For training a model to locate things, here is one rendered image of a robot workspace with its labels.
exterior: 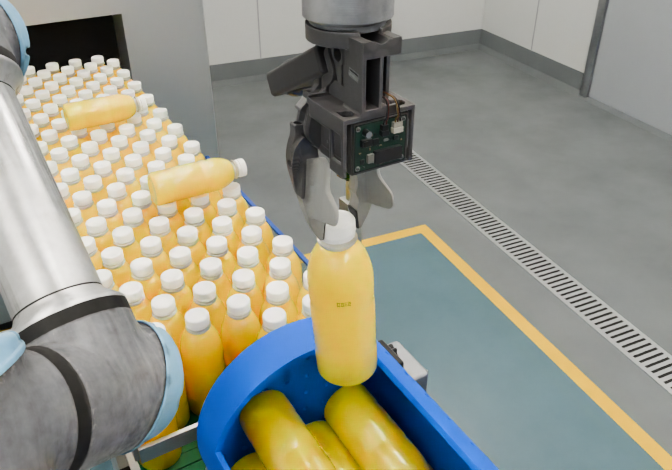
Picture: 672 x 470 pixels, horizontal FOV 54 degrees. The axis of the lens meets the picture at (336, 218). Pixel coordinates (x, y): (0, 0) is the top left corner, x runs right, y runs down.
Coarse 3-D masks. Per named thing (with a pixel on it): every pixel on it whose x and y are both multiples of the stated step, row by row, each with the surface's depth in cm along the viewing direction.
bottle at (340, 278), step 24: (312, 264) 67; (336, 264) 65; (360, 264) 66; (312, 288) 68; (336, 288) 66; (360, 288) 67; (312, 312) 70; (336, 312) 68; (360, 312) 68; (336, 336) 69; (360, 336) 70; (336, 360) 71; (360, 360) 72; (336, 384) 73
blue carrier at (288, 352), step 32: (256, 352) 81; (288, 352) 80; (384, 352) 85; (224, 384) 81; (256, 384) 78; (288, 384) 89; (320, 384) 92; (384, 384) 96; (416, 384) 81; (224, 416) 79; (320, 416) 95; (416, 416) 90; (448, 416) 78; (224, 448) 88; (448, 448) 85
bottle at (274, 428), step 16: (256, 400) 85; (272, 400) 85; (288, 400) 87; (240, 416) 85; (256, 416) 83; (272, 416) 82; (288, 416) 83; (256, 432) 82; (272, 432) 81; (288, 432) 80; (304, 432) 81; (256, 448) 82; (272, 448) 79; (288, 448) 78; (304, 448) 78; (320, 448) 80; (272, 464) 78; (288, 464) 77; (304, 464) 76; (320, 464) 76
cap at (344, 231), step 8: (344, 216) 66; (352, 216) 66; (344, 224) 65; (352, 224) 65; (328, 232) 64; (336, 232) 64; (344, 232) 64; (352, 232) 65; (328, 240) 65; (336, 240) 65; (344, 240) 65
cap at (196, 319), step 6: (192, 312) 106; (198, 312) 106; (204, 312) 106; (186, 318) 105; (192, 318) 105; (198, 318) 105; (204, 318) 105; (186, 324) 105; (192, 324) 105; (198, 324) 105; (204, 324) 105; (192, 330) 105; (198, 330) 105
